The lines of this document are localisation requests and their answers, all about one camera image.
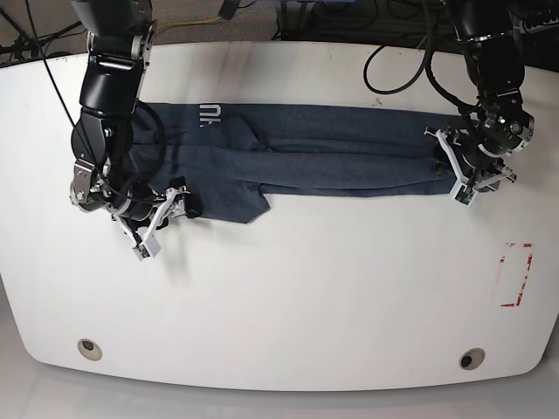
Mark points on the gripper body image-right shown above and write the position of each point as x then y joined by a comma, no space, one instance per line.
490,172

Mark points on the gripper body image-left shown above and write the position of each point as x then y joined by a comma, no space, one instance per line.
137,217

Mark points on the dark blue T-shirt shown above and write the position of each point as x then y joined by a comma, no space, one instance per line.
232,156

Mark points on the red tape rectangle marking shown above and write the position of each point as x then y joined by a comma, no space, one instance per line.
512,275

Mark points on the grey power strip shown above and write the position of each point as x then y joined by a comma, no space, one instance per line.
541,21

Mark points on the black tripod stand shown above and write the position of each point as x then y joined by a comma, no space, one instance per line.
24,48

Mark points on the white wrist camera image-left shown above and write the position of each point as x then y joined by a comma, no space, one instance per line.
149,246

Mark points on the black looped cable image-right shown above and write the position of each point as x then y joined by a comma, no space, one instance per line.
391,70

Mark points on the left table cable grommet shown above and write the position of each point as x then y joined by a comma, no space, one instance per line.
89,350

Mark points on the table cable grommet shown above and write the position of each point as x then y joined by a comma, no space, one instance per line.
89,350
472,359

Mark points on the right table cable grommet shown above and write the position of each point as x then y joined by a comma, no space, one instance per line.
472,359

